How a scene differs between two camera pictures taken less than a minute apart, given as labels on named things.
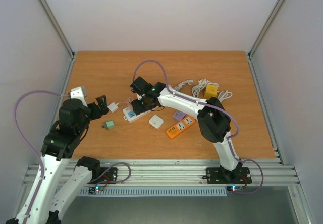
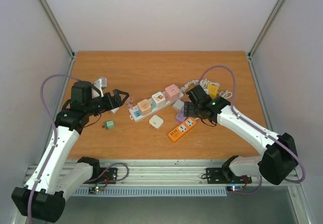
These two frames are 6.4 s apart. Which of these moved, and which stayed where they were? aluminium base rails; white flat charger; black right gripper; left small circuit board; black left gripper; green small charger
Moved: black left gripper; black right gripper
Stayed: green small charger; white flat charger; aluminium base rails; left small circuit board
